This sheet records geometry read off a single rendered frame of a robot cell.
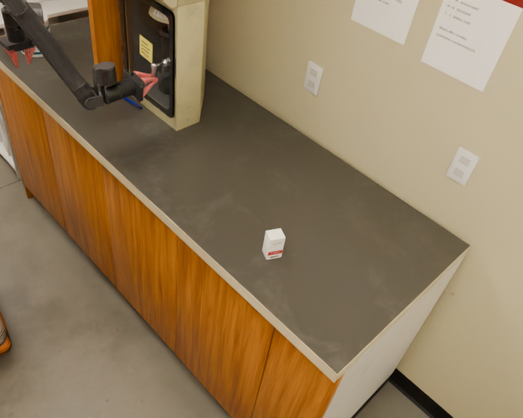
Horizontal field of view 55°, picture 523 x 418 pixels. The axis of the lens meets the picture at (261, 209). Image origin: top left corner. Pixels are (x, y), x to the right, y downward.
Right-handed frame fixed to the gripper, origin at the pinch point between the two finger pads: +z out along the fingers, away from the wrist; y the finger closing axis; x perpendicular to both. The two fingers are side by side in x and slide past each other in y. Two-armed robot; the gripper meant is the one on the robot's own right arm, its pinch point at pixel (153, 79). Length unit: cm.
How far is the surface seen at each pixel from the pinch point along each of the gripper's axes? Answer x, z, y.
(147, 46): -5.3, 4.0, 10.3
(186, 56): -9.2, 9.3, -4.7
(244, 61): 10.1, 48.2, 3.4
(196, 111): 14.5, 14.4, -8.1
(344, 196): 11, 30, -71
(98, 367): 110, -49, -38
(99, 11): -7.6, -1.2, 32.4
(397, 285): 6, 12, -105
